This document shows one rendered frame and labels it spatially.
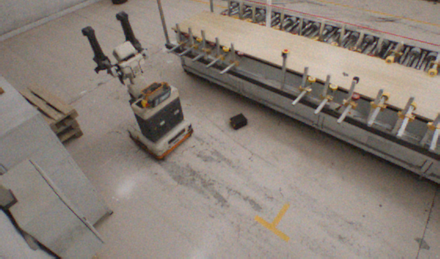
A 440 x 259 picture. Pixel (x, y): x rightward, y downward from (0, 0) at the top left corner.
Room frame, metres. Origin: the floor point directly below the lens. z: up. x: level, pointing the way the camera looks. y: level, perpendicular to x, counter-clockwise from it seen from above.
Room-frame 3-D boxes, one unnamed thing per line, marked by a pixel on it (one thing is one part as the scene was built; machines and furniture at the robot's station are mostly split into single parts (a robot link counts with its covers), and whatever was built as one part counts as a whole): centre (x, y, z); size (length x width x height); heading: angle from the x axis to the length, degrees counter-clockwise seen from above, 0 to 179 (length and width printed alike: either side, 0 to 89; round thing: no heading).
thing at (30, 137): (1.65, 1.80, 0.78); 0.90 x 0.45 x 1.55; 46
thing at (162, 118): (2.51, 0.78, 0.59); 0.55 x 0.34 x 0.83; 136
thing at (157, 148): (2.57, 0.85, 0.16); 0.67 x 0.64 x 0.25; 46
